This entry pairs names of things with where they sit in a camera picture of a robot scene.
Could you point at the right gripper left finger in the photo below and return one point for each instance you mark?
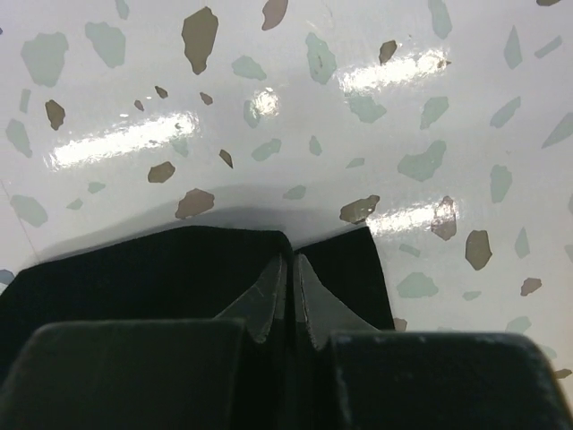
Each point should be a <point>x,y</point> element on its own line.
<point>218,373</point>

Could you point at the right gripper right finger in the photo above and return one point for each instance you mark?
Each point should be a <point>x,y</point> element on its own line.
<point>354,376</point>

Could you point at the black t shirt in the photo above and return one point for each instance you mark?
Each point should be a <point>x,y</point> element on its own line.
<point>191,272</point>

